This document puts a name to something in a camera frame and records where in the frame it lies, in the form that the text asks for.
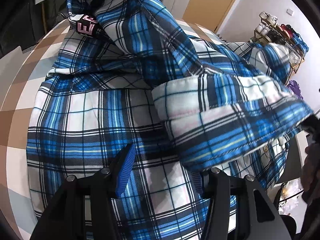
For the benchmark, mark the wooden door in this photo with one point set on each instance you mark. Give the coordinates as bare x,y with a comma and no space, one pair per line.
207,13

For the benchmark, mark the wooden shoe rack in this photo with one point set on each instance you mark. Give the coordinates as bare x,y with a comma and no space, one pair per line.
270,31

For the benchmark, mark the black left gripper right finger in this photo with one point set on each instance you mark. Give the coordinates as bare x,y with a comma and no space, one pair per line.
239,208

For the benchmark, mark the blue white plaid shirt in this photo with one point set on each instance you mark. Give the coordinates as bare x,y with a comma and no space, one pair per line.
127,73

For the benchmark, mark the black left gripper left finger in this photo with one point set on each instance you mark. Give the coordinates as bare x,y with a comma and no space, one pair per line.
64,216

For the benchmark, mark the purple cloth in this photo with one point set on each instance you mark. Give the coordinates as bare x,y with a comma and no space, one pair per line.
294,86

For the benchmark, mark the brown blue checkered bed cover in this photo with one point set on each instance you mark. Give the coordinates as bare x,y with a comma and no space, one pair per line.
21,77

